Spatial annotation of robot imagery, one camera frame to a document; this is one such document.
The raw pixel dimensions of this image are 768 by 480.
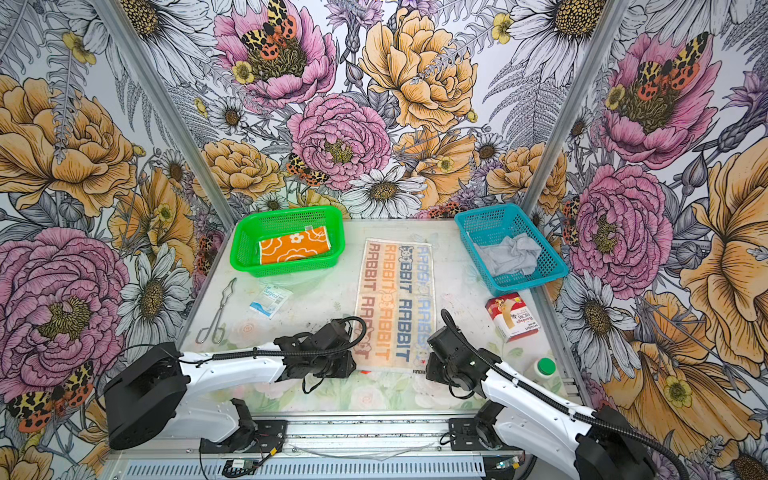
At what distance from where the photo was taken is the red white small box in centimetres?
91

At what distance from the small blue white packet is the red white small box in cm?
67

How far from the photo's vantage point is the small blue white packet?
98 centimetres
